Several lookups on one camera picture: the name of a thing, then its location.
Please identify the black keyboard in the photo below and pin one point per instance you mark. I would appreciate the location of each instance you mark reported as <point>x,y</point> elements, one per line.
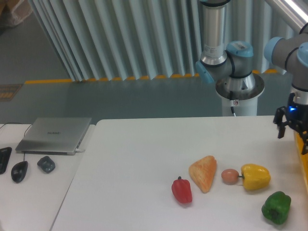
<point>5,154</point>

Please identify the silver closed laptop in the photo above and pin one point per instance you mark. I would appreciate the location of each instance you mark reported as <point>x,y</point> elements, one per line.
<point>54,135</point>

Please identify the black computer mouse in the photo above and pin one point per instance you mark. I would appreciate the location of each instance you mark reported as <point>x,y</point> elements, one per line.
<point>19,171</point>

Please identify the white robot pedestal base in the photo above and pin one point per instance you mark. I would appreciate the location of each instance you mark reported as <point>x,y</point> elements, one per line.
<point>240,101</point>

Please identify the red bell pepper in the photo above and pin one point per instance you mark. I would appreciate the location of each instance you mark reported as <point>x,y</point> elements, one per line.
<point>181,190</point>

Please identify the yellow bell pepper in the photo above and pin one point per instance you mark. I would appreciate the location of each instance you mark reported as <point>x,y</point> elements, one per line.
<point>254,177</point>

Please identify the green bell pepper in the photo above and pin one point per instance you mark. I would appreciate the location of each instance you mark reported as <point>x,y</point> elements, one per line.
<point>276,207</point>

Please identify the dark grey small device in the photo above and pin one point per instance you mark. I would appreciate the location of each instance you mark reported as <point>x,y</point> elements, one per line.
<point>46,164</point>

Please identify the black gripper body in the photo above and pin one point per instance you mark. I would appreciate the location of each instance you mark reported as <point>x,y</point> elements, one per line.
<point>296,114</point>

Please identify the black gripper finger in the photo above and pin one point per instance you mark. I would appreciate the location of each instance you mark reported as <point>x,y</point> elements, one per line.
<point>280,112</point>
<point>303,134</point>

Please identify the brown egg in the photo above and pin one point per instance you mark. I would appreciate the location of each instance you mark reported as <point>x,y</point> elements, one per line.
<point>230,176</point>

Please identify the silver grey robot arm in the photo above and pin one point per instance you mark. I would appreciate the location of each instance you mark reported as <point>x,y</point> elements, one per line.
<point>230,66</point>

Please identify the white pleated curtain screen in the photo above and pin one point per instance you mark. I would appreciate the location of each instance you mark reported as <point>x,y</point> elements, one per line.
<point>137,38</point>

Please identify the triangular orange bread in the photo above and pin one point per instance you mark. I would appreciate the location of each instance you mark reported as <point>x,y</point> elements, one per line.
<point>202,172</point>

